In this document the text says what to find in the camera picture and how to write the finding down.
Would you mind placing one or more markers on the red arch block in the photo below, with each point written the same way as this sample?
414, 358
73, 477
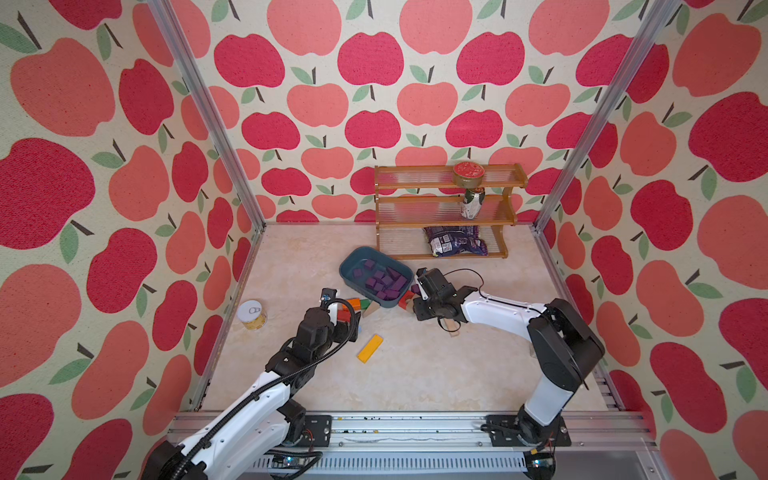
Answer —
405, 299

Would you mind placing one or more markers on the natural wood long block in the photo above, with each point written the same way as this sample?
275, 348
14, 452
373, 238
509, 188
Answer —
453, 328

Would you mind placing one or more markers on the yellow tin can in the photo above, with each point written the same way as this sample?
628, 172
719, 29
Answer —
251, 314

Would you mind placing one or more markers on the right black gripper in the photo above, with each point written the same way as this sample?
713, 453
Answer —
418, 306

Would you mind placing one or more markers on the left aluminium frame post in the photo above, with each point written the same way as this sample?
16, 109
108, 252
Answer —
173, 33

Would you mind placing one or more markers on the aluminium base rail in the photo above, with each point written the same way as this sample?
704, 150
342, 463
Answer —
352, 444

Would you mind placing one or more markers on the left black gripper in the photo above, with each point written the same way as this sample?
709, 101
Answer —
344, 335

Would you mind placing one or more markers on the teal plastic storage bin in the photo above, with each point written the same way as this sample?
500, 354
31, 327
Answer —
356, 259

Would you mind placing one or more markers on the purple snack bag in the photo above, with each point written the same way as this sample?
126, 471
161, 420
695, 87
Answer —
448, 241

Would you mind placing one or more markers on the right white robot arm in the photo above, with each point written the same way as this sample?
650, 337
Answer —
565, 347

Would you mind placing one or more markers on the red round tin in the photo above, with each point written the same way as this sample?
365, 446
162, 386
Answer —
468, 175

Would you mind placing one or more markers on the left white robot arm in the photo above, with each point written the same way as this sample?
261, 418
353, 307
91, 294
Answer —
266, 415

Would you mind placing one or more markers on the yellow long block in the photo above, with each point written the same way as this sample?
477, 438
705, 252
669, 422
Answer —
370, 348

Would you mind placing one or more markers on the wooden three-tier shelf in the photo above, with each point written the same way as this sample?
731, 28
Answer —
402, 210

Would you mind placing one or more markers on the right aluminium frame post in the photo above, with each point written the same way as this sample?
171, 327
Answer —
651, 26

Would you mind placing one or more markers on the aluminium frame post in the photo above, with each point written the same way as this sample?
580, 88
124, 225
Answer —
651, 26
173, 33

